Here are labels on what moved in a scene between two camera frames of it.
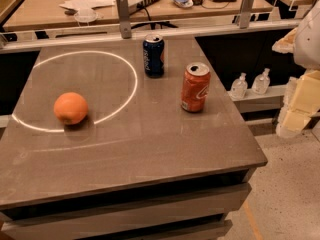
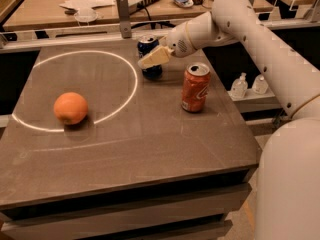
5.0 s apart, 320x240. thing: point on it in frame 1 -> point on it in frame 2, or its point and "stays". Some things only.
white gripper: [308, 40] -> [178, 43]
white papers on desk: [84, 6] stays
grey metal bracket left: [123, 15] stays
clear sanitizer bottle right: [261, 83] stays
